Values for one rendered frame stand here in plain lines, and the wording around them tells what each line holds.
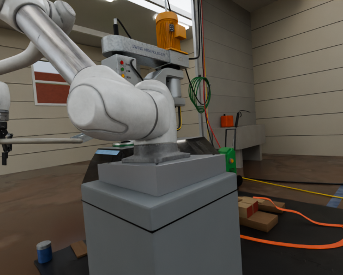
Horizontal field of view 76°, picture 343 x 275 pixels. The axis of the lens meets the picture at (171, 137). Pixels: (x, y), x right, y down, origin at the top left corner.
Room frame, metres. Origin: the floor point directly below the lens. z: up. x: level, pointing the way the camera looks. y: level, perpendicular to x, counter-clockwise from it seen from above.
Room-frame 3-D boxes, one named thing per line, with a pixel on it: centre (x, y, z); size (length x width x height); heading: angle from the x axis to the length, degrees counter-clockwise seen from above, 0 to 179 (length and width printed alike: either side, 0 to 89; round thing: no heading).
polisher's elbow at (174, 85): (2.37, -0.04, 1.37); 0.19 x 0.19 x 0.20
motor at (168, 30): (2.36, -0.06, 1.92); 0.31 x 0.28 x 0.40; 49
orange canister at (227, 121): (5.13, -1.35, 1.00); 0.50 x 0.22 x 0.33; 134
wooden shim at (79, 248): (1.79, 0.82, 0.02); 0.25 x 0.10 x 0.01; 36
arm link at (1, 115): (1.18, 0.91, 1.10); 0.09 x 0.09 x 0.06
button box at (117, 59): (1.74, 0.35, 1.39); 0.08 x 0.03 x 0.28; 139
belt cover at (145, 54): (2.13, 0.16, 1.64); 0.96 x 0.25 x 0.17; 139
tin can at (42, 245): (1.68, 1.05, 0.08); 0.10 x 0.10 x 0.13
